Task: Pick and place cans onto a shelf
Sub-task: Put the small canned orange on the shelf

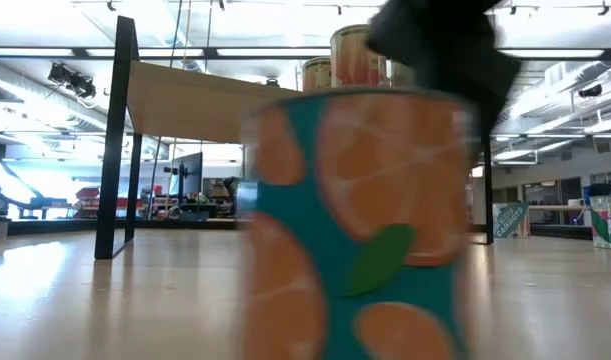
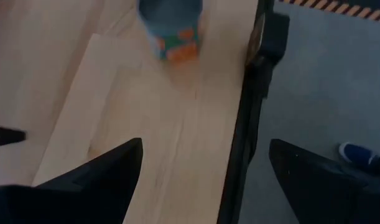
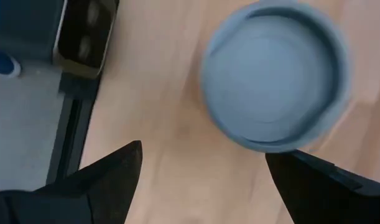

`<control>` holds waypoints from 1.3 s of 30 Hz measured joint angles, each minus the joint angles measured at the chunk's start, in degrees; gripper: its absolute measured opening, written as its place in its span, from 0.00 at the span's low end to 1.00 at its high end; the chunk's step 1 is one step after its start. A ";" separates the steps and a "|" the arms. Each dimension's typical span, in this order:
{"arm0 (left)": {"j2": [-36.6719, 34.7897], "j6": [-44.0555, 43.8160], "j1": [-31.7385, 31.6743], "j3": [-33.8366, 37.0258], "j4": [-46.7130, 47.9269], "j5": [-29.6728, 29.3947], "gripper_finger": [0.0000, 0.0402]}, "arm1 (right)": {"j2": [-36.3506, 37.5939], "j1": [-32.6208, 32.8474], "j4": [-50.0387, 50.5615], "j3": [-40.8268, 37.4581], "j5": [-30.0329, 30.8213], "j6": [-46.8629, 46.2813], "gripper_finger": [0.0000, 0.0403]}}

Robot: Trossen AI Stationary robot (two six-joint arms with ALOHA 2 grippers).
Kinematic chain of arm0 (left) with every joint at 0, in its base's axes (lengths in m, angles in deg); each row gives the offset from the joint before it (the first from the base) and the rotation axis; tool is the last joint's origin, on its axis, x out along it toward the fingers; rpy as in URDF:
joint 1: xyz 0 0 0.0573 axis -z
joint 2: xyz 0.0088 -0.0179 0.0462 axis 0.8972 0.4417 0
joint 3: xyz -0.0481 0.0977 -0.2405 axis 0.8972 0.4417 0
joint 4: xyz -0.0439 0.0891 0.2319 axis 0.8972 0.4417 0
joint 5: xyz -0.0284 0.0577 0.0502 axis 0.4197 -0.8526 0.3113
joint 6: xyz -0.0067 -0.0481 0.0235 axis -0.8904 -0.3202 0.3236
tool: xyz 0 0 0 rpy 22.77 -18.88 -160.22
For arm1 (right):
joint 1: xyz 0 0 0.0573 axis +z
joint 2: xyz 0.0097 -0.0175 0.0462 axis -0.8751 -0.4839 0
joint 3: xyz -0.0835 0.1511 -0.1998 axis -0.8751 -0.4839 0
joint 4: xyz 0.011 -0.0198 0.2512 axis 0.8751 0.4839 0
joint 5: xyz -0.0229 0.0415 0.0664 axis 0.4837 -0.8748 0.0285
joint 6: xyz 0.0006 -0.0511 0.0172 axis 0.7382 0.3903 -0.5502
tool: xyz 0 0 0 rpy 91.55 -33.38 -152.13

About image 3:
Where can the person's leg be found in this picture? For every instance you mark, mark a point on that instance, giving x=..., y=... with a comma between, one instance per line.
x=28, y=28

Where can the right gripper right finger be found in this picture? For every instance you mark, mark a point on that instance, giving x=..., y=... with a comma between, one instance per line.
x=326, y=196

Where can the blue shoe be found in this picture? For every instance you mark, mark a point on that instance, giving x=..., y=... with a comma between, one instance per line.
x=3, y=63

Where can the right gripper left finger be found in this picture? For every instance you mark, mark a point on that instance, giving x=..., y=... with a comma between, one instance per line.
x=84, y=199

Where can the small black silver camera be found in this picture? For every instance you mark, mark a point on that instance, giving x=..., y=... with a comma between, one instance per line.
x=84, y=31

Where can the black metal rig frame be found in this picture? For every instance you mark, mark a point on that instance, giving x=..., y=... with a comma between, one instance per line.
x=74, y=124

